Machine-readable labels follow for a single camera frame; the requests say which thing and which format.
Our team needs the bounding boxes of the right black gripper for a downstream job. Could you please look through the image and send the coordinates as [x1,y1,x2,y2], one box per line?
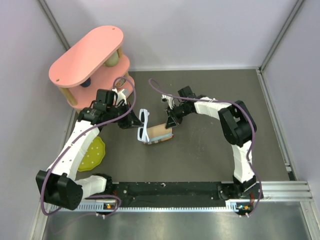
[165,102,190,130]

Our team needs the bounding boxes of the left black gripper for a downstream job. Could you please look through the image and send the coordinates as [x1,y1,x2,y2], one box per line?
[106,101,144,129]

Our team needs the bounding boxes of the plaid glasses case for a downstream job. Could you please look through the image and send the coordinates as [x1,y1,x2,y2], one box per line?
[144,123,173,145]

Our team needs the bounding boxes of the white sunglasses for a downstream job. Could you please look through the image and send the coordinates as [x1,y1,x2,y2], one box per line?
[137,108,150,143]

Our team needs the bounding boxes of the light blue cleaning cloth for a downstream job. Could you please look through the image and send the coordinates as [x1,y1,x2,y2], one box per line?
[148,133,173,144]

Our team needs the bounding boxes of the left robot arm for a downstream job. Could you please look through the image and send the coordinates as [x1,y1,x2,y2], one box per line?
[35,88,144,210]

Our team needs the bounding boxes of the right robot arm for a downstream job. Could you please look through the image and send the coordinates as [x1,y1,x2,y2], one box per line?
[161,86,257,200]

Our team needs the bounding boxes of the small bowl on shelf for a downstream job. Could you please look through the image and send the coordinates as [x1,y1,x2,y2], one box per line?
[115,78,126,88]

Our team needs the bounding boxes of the yellow-green dotted plate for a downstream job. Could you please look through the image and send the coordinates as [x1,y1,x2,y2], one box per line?
[78,136,106,172]

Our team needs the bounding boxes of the dark blue object on shelf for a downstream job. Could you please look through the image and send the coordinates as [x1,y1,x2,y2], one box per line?
[80,77,91,88]

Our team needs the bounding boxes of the beige ball on shelf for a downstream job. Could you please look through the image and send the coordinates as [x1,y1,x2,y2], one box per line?
[103,51,119,67]

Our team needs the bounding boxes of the pink tiered wooden shelf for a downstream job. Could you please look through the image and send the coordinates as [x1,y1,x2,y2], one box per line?
[48,25,135,112]

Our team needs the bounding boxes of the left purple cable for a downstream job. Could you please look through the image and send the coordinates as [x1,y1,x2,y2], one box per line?
[39,76,137,218]

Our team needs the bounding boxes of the purple cable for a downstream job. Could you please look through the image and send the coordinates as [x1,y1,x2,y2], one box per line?
[148,78,262,218]
[39,76,137,218]

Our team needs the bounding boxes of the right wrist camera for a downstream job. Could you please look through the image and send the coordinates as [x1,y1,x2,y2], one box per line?
[161,94,176,110]

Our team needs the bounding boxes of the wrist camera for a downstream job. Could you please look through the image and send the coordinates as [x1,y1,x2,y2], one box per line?
[161,94,176,110]
[112,88,129,105]

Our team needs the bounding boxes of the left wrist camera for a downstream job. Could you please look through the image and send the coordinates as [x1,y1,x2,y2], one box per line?
[112,88,129,105]

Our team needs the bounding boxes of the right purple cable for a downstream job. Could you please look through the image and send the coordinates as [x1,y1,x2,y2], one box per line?
[148,78,262,218]

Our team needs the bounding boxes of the aluminium frame rail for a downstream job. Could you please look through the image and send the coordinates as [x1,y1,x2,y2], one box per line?
[33,181,320,240]

